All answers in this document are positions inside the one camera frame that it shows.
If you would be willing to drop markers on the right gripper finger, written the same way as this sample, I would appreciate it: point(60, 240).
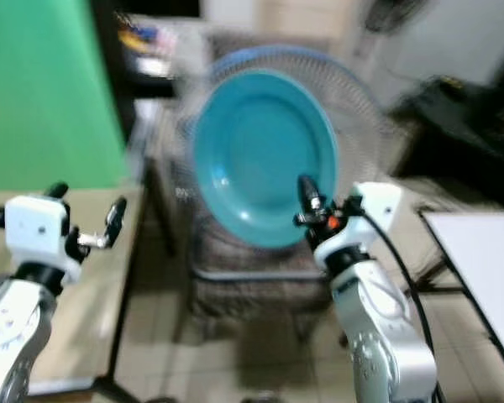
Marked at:
point(308, 193)

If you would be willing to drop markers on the teal round plate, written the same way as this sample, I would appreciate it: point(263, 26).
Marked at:
point(256, 151)

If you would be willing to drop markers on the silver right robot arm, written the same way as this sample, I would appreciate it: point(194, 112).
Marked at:
point(382, 336)

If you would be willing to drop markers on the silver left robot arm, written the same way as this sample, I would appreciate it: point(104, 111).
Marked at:
point(13, 336)

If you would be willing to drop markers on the green backdrop screen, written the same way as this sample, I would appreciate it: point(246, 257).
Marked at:
point(50, 92)

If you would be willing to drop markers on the dark shelf with colourful items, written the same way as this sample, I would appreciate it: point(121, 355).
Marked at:
point(143, 54)

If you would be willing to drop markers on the black bulky furniture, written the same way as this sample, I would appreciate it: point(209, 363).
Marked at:
point(462, 126)

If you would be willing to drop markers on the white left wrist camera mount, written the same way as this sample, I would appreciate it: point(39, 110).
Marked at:
point(34, 231)

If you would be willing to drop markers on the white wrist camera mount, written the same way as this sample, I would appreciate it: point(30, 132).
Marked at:
point(34, 231)
point(374, 210)

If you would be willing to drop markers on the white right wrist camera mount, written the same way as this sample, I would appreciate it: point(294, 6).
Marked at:
point(374, 210)

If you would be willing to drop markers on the white table black frame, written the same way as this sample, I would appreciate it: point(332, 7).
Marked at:
point(483, 269)

